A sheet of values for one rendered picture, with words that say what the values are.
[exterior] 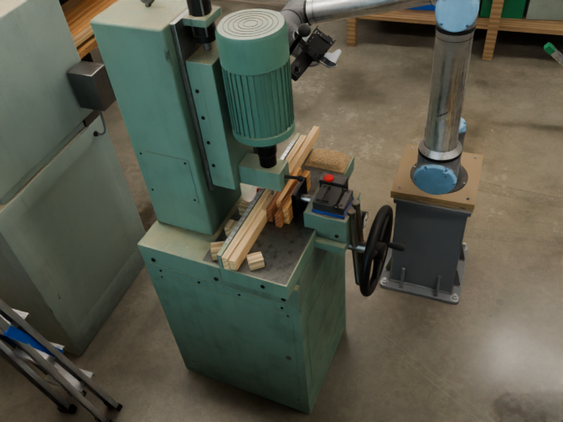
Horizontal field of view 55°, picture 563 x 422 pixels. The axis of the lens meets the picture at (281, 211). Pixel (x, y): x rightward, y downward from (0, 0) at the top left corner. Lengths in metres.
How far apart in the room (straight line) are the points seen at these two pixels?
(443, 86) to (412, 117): 1.87
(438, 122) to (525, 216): 1.31
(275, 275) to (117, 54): 0.72
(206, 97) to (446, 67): 0.75
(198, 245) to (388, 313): 1.09
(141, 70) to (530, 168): 2.45
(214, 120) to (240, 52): 0.26
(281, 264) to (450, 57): 0.80
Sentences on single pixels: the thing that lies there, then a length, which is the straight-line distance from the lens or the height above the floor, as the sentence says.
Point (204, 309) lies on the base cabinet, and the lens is 1.95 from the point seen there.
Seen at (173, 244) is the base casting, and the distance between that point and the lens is 1.81.
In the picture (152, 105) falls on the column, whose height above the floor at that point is 1.29.
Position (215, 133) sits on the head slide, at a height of 1.21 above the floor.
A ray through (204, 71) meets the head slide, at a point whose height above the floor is 1.40.
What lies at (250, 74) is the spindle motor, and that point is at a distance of 1.34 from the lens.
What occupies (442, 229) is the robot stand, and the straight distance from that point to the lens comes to 2.33.
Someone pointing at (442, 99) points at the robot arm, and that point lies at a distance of 1.84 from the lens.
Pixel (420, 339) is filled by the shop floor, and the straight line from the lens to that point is 2.49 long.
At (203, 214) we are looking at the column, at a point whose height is 0.90.
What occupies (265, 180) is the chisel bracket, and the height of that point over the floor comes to 1.03.
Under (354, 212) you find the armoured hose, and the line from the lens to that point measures 1.58.
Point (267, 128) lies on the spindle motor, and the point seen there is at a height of 1.25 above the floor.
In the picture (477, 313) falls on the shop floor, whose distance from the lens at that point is 2.61.
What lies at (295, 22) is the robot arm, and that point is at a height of 1.27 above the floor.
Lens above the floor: 2.08
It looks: 44 degrees down
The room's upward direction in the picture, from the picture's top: 7 degrees counter-clockwise
